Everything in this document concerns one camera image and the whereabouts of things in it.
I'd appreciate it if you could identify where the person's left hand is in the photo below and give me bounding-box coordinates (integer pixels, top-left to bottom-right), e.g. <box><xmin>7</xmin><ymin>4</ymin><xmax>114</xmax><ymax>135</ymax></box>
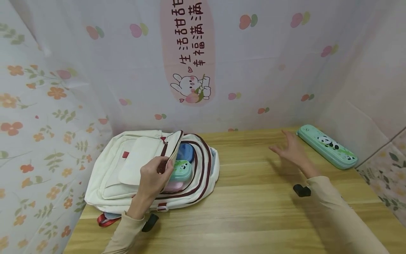
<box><xmin>136</xmin><ymin>156</ymin><xmax>174</xmax><ymax>202</ymax></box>

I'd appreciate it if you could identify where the person's right hand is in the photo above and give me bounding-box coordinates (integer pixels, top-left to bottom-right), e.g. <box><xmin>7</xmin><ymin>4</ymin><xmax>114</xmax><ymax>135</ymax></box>
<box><xmin>269</xmin><ymin>129</ymin><xmax>313</xmax><ymax>170</ymax></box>

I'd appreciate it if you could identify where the white backpack with red trim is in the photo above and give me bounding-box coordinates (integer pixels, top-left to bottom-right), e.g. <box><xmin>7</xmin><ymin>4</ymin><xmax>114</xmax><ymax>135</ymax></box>
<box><xmin>84</xmin><ymin>130</ymin><xmax>220</xmax><ymax>227</ymax></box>

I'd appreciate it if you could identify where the person's left forearm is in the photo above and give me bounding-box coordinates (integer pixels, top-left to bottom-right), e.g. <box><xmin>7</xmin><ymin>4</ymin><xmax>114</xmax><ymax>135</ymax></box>
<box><xmin>102</xmin><ymin>195</ymin><xmax>153</xmax><ymax>254</ymax></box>

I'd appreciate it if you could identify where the person's right forearm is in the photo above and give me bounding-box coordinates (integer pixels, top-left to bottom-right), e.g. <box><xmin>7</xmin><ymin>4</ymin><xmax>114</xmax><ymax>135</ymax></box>
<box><xmin>299</xmin><ymin>162</ymin><xmax>390</xmax><ymax>254</ymax></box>

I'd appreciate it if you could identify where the green panda pencil case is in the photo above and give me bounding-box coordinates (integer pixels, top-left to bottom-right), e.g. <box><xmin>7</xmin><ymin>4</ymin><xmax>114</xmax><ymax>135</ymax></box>
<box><xmin>171</xmin><ymin>160</ymin><xmax>192</xmax><ymax>183</ymax></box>
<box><xmin>296</xmin><ymin>125</ymin><xmax>358</xmax><ymax>170</ymax></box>

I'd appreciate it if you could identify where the blue case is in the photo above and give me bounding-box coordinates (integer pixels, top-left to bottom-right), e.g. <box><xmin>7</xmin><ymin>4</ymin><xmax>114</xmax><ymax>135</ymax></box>
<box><xmin>177</xmin><ymin>143</ymin><xmax>194</xmax><ymax>163</ymax></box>

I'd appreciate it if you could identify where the black wrist band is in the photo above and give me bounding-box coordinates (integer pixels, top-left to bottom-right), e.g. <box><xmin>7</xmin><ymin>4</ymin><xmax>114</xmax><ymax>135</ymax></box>
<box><xmin>293</xmin><ymin>184</ymin><xmax>312</xmax><ymax>198</ymax></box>
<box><xmin>141</xmin><ymin>214</ymin><xmax>159</xmax><ymax>232</ymax></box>

